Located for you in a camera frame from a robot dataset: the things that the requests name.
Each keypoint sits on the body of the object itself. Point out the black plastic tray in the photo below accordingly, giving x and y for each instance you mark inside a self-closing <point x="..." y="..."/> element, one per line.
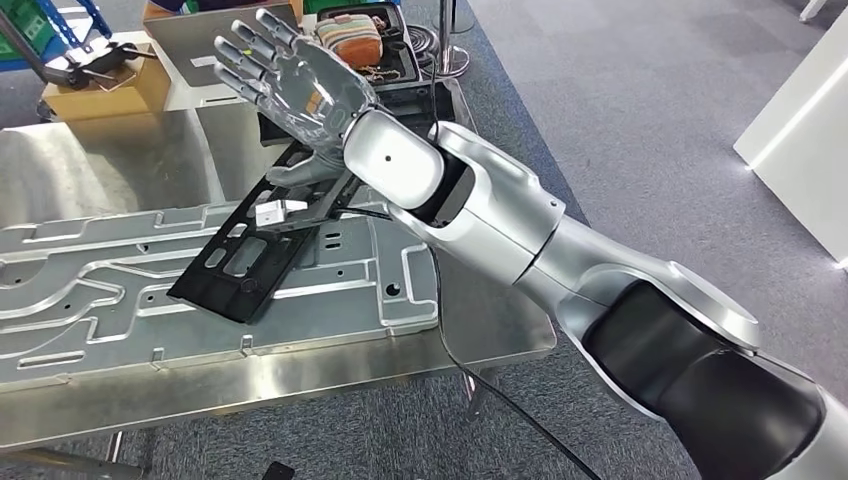
<point x="401" y="60"/>

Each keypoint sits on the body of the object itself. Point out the brown cardboard box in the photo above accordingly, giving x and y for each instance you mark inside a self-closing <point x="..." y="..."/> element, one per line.
<point x="99" y="102"/>

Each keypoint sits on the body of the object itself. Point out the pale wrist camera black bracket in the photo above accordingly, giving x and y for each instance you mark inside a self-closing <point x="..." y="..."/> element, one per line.
<point x="275" y="213"/>

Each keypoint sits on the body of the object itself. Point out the stainless steel workbench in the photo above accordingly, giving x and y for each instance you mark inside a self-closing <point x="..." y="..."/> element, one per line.
<point x="497" y="324"/>

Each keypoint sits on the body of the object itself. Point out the green plastic crate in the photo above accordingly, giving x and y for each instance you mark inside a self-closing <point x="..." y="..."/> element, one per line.
<point x="20" y="26"/>

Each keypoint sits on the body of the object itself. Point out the chrome stand base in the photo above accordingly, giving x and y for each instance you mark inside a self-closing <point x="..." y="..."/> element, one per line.
<point x="454" y="63"/>

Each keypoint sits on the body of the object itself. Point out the white cabinet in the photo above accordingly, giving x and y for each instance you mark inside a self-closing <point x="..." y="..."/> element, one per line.
<point x="808" y="152"/>

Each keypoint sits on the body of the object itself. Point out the black plastic frame part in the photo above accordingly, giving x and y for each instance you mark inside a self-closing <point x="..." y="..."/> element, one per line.
<point x="232" y="291"/>

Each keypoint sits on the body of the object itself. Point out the black handheld device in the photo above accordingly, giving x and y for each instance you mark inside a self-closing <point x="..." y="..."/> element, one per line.
<point x="86" y="63"/>

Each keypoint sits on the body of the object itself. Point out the blue perforated metal frame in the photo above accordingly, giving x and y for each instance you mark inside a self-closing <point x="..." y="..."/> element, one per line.
<point x="66" y="23"/>

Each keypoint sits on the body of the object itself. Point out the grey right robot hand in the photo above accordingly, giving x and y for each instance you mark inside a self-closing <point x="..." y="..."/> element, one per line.
<point x="311" y="86"/>

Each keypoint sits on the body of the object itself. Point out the grey flat panel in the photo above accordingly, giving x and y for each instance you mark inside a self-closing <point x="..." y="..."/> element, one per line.
<point x="185" y="40"/>

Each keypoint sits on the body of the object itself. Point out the large machined aluminium plate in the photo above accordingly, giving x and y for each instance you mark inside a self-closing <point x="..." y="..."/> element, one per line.
<point x="99" y="318"/>

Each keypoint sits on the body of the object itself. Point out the black plastic rail part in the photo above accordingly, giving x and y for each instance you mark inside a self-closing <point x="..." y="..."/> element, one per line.
<point x="411" y="99"/>

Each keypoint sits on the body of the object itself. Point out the orange striped pouch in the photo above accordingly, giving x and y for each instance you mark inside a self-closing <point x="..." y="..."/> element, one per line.
<point x="351" y="40"/>

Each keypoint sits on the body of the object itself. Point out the black slanted pole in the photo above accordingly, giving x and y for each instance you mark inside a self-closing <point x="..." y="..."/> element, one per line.
<point x="26" y="48"/>

